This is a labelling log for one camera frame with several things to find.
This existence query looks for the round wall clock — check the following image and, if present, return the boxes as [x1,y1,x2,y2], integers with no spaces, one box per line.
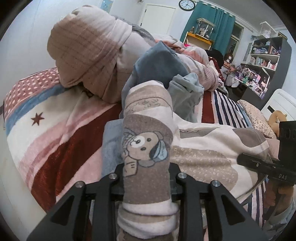
[179,0,196,11]

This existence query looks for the blue wall poster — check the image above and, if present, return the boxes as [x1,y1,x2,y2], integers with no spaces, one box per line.
[100,0,113,12]

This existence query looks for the pink beige quilted comforter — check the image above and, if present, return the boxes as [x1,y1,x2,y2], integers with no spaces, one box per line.
[47,6,219,103]

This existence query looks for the white door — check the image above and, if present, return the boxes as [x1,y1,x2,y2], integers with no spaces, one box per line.
[139,4,176,34]

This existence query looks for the white bed headboard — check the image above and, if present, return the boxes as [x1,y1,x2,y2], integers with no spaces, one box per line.
[261,89,296,121]

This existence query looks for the striped Diet Coke blanket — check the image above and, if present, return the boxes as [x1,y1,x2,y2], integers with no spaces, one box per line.
[3,67,266,227]

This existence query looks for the blue grey clothing pile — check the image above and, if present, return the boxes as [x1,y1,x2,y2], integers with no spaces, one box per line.
[121,41,204,123]

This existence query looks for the tan plush toy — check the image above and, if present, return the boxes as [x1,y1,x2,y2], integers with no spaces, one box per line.
[268,110,287,137]

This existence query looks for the dark cluttered bookshelf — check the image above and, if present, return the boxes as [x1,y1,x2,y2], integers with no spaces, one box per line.
[239,36,292,109]

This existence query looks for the floral pillow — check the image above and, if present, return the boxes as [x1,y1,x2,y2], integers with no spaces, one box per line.
[237,99,276,138]

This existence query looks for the teal curtain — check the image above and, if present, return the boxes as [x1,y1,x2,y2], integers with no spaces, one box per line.
[180,1,235,55]

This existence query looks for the cream grey patterned pants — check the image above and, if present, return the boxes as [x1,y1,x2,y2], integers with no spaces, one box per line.
[117,80,271,240]

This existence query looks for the person's right hand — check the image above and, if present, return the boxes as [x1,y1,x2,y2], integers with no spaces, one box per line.
[263,180,295,209]

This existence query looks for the yellow white shelf unit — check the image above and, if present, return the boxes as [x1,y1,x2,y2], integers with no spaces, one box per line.
[183,18,215,50]

